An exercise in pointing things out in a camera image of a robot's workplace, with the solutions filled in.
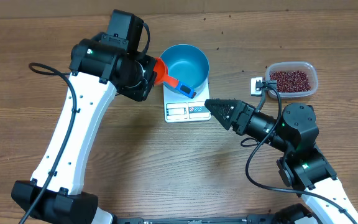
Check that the white digital kitchen scale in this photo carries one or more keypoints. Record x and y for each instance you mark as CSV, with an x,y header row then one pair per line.
x,y
179,109

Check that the blue plastic bowl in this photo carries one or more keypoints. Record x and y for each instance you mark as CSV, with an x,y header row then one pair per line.
x,y
187,64

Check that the clear plastic container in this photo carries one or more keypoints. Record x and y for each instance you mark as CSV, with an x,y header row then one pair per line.
x,y
291,66

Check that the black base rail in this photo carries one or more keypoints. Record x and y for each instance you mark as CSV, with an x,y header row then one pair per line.
x,y
250,219

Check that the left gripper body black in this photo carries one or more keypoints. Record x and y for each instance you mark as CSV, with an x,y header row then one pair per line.
x,y
142,79

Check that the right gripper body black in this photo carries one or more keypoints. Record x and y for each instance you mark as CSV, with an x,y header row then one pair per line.
x,y
241,117

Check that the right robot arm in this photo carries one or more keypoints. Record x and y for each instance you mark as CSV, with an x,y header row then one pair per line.
x,y
303,168

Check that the red measuring scoop blue handle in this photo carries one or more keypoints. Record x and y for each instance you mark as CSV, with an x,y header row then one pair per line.
x,y
161,70

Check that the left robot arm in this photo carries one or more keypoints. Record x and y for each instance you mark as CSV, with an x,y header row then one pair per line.
x,y
102,67

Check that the red beans in container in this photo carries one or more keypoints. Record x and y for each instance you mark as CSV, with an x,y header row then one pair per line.
x,y
291,81

